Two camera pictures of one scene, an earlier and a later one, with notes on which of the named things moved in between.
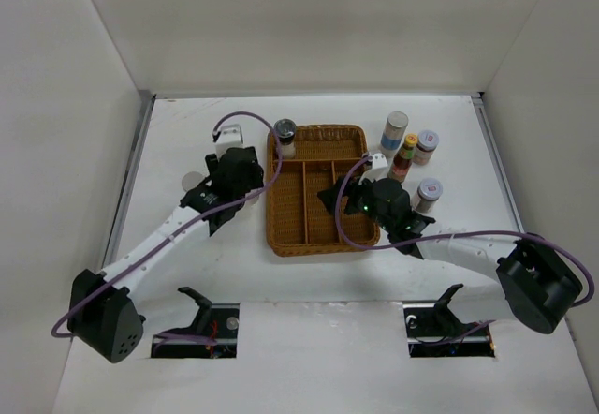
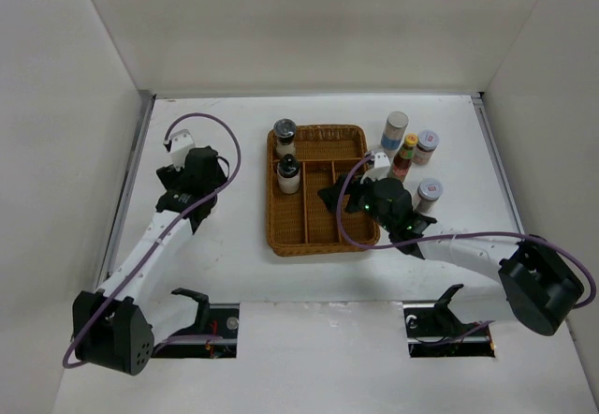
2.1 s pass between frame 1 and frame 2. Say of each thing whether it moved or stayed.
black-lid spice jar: stayed
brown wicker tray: stayed
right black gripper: stayed
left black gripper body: moved
